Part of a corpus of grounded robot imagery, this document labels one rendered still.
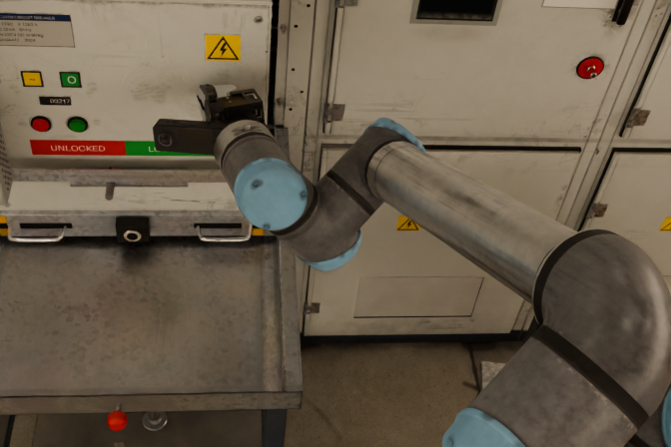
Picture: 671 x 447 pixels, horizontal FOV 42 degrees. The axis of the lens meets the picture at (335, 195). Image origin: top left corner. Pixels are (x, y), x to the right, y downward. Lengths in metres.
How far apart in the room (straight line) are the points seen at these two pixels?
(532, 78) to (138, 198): 0.88
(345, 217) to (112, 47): 0.48
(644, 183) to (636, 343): 1.55
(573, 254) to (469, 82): 1.15
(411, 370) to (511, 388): 1.85
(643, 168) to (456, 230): 1.31
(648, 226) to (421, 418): 0.81
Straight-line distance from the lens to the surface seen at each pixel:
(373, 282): 2.38
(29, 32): 1.45
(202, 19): 1.40
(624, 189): 2.29
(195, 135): 1.32
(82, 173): 1.58
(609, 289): 0.78
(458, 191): 1.01
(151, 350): 1.59
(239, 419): 2.28
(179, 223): 1.69
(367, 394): 2.54
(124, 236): 1.69
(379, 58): 1.85
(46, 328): 1.64
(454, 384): 2.61
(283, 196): 1.16
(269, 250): 1.71
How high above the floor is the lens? 2.15
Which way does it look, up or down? 46 degrees down
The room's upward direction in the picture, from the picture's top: 7 degrees clockwise
